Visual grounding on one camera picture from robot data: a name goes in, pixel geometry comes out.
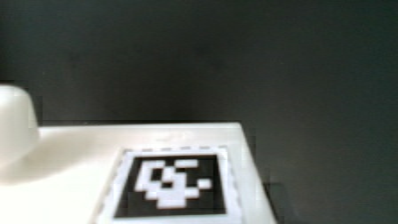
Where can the white drawer tray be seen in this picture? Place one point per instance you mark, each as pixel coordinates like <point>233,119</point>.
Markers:
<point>124,174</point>

